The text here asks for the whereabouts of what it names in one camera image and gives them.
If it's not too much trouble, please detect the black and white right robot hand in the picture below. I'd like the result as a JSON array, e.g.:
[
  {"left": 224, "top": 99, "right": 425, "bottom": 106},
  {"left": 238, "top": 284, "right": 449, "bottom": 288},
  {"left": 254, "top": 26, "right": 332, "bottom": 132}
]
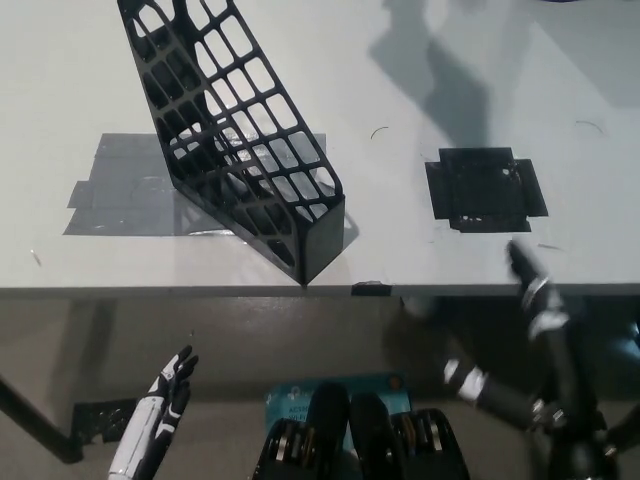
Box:
[{"left": 443, "top": 240, "right": 615, "bottom": 437}]

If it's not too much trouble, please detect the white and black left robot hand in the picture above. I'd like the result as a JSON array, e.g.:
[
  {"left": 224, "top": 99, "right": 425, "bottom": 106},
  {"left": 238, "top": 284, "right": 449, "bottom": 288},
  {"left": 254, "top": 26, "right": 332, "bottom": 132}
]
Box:
[{"left": 108, "top": 344, "right": 200, "bottom": 480}]

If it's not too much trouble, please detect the black mesh magazine stand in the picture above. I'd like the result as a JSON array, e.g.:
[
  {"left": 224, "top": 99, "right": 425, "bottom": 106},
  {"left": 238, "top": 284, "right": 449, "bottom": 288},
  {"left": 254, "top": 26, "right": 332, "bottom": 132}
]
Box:
[{"left": 115, "top": 0, "right": 347, "bottom": 287}]

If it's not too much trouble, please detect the black floor tape patch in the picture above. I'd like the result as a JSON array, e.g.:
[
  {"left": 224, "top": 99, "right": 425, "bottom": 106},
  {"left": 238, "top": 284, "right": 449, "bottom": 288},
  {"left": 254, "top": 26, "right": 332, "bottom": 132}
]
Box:
[{"left": 71, "top": 398, "right": 139, "bottom": 445}]

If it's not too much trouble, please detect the teal cardboard box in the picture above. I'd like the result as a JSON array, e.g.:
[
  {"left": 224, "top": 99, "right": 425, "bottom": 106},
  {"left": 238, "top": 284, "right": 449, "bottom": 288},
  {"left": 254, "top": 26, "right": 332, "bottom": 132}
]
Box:
[{"left": 263, "top": 370, "right": 414, "bottom": 451}]

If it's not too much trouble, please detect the square black tape patch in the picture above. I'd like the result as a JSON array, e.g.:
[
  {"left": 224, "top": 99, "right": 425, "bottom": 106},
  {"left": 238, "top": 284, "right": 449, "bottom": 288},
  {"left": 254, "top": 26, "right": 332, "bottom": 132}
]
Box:
[{"left": 424, "top": 146, "right": 550, "bottom": 235}]

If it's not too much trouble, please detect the small black tape strip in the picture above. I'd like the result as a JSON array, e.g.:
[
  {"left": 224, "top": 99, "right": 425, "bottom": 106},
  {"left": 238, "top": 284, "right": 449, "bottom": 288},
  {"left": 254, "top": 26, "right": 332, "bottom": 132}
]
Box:
[{"left": 351, "top": 281, "right": 394, "bottom": 297}]

